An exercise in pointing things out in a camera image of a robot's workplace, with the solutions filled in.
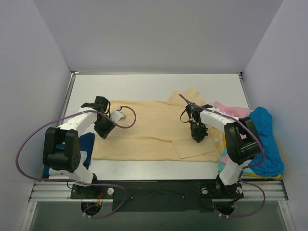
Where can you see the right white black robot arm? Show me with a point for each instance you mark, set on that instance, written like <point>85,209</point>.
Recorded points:
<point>242,140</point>

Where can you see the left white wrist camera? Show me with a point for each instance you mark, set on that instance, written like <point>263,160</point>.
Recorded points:
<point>117,115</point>

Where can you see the beige t shirt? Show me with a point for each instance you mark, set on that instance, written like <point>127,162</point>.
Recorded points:
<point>158,130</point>

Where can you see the yellow t shirt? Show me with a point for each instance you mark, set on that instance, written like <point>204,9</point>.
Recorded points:
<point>272,166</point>

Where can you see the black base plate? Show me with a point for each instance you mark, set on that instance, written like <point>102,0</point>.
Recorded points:
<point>160,195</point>

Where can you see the pink t shirt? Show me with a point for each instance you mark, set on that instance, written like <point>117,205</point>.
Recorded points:
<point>228,109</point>

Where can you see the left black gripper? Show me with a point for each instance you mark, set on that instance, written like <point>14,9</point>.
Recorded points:
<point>105,128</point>

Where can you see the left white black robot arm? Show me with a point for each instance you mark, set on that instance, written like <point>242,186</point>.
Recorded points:
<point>62,150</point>

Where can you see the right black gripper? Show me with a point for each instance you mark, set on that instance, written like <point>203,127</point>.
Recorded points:
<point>198,131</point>

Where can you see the navy printed folded t shirt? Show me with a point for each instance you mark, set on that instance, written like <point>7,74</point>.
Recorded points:
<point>86,142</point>

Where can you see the bright blue t shirt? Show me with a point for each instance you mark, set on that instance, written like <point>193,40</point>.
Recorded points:
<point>263,123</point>

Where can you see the aluminium front rail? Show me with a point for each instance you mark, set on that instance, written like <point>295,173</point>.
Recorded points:
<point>59,192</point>

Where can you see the teal t shirt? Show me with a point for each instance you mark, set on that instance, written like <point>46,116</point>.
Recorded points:
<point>223,160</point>

